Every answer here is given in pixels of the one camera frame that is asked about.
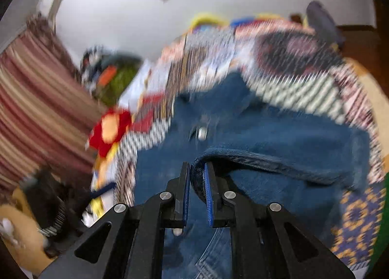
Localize striped curtain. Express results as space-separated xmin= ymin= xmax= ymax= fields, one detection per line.
xmin=0 ymin=14 xmax=101 ymax=194

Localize green bag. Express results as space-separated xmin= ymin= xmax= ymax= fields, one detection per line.
xmin=80 ymin=46 xmax=143 ymax=106

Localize white cloth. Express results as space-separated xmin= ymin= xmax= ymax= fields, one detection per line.
xmin=118 ymin=60 xmax=165 ymax=109

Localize patchwork printed blanket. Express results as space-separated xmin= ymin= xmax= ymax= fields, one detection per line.
xmin=82 ymin=18 xmax=389 ymax=270

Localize dark blue cushion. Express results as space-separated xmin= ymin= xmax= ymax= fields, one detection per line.
xmin=305 ymin=1 xmax=345 ymax=50

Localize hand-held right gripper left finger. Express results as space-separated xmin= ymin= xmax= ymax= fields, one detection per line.
xmin=38 ymin=162 xmax=191 ymax=279

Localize blue denim jeans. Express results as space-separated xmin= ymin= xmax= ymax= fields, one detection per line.
xmin=134 ymin=72 xmax=373 ymax=279

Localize dark striped bag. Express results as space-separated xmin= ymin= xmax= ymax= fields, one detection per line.
xmin=21 ymin=170 xmax=92 ymax=255

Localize tan cushion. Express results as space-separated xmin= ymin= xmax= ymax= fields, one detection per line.
xmin=0 ymin=188 xmax=61 ymax=270

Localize red yellow plush toy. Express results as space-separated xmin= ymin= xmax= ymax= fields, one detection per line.
xmin=87 ymin=109 xmax=134 ymax=158

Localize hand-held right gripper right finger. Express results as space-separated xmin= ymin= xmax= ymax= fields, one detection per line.
xmin=204 ymin=162 xmax=356 ymax=279

